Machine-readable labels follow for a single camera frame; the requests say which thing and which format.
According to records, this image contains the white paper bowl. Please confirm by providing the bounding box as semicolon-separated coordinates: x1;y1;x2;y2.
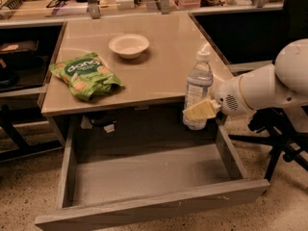
109;34;149;60

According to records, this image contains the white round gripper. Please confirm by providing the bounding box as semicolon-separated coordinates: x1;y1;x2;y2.
183;76;249;121

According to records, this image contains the open grey wooden drawer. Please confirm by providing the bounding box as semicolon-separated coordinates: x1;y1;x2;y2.
35;110;269;231

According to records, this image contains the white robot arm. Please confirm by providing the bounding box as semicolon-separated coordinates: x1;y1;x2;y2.
183;38;308;121

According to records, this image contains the grey cabinet with tan top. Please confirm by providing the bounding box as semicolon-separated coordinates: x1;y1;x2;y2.
41;13;232;143

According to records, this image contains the black cable under cabinet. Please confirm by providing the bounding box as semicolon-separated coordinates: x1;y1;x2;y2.
86;109;123;128

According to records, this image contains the black coiled spring holder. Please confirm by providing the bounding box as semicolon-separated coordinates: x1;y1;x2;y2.
0;0;22;19

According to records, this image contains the green snack chip bag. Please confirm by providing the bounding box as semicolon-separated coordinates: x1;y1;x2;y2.
49;53;123;101

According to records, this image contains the black office chair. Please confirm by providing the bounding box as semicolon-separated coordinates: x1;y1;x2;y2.
229;0;308;181

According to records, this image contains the clear plastic water bottle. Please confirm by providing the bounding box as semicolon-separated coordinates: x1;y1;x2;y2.
182;50;215;131

